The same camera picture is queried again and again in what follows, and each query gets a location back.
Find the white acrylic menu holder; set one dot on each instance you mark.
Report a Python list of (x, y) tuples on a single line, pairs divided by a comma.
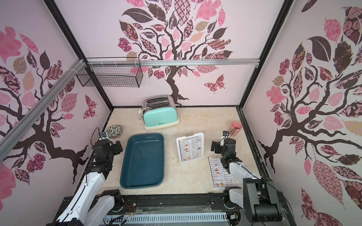
[(190, 148)]

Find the dark teal plastic tray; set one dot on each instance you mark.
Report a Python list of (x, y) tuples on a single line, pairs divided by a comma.
[(144, 161)]

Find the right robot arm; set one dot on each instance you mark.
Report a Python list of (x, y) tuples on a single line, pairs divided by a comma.
[(256, 196)]

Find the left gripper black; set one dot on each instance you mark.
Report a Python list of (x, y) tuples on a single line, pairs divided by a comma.
[(119, 148)]

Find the pink plastic cup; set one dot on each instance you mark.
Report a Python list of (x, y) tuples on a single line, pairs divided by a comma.
[(235, 128)]

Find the old menu sheet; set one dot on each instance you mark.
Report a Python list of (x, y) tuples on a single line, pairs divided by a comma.
[(220, 177)]

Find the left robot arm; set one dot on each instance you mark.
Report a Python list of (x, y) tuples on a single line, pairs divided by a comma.
[(86, 207)]

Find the aluminium rail back horizontal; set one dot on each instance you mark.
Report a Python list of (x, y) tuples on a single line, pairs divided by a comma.
[(216, 62)]

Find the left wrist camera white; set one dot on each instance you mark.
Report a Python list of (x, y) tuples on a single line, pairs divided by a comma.
[(103, 135)]

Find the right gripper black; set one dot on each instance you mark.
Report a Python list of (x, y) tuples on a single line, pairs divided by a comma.
[(216, 146)]

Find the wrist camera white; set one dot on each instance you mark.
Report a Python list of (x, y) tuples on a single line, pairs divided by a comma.
[(103, 135), (225, 135)]

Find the patterned small plate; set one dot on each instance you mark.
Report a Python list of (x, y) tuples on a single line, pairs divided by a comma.
[(114, 131)]

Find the new dim sum menu sheet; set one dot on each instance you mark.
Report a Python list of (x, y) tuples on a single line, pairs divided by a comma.
[(191, 148)]

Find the black wire basket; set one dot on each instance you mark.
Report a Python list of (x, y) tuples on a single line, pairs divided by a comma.
[(122, 72)]

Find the mint green toaster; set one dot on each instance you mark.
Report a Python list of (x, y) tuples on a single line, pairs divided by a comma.
[(159, 112)]

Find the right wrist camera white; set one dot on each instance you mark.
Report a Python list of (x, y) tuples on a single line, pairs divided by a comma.
[(225, 135)]

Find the aluminium rail left diagonal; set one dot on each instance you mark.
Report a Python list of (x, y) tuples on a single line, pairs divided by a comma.
[(13, 137)]

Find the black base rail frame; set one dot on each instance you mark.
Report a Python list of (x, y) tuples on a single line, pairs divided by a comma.
[(184, 203)]

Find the white slotted cable duct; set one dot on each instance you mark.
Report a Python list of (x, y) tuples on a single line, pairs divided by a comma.
[(161, 219)]

